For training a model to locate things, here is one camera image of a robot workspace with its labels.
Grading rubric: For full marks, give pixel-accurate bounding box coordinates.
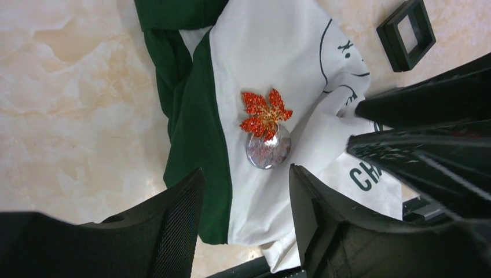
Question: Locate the black square frame upper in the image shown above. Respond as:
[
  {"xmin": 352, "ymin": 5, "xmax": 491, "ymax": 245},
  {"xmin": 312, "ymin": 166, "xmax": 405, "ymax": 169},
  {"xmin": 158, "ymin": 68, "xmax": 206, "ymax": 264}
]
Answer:
[{"xmin": 376, "ymin": 0, "xmax": 436, "ymax": 72}]

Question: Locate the red maple leaf brooch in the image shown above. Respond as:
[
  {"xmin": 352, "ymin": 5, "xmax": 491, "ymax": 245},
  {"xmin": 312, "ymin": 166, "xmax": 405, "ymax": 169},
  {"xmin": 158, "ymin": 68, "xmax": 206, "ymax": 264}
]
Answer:
[{"xmin": 240, "ymin": 88, "xmax": 293, "ymax": 141}]

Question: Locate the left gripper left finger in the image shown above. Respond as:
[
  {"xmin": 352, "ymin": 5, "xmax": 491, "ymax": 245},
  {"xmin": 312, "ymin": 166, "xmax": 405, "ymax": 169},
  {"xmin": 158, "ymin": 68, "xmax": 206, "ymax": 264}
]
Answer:
[{"xmin": 1, "ymin": 169, "xmax": 205, "ymax": 277}]

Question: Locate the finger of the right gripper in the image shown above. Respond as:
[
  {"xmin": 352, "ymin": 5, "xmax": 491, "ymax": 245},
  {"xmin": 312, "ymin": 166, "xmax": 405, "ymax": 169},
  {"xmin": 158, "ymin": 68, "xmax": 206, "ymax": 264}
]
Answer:
[
  {"xmin": 347, "ymin": 122, "xmax": 490, "ymax": 219},
  {"xmin": 355, "ymin": 54, "xmax": 490, "ymax": 128}
]

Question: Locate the black square frame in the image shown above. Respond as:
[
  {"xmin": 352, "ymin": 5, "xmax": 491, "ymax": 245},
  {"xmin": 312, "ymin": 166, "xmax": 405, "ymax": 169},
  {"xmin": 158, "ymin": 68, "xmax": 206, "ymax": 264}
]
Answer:
[
  {"xmin": 402, "ymin": 196, "xmax": 450, "ymax": 226},
  {"xmin": 376, "ymin": 0, "xmax": 436, "ymax": 72}
]

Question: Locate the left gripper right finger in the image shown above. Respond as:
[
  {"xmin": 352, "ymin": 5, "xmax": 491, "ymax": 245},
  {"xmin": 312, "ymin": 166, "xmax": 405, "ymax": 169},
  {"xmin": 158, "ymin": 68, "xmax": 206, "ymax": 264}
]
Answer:
[{"xmin": 289, "ymin": 164, "xmax": 490, "ymax": 277}]

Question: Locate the black square frame lower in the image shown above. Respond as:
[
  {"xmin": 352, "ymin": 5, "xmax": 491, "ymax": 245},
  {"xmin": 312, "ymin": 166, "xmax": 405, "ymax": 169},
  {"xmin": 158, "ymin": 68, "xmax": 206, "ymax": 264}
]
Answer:
[{"xmin": 402, "ymin": 196, "xmax": 450, "ymax": 226}]

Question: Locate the white and green garment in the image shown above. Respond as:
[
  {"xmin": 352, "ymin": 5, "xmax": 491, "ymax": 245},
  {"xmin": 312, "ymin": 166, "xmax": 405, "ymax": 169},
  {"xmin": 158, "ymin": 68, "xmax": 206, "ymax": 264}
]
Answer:
[{"xmin": 135, "ymin": 1, "xmax": 402, "ymax": 273}]

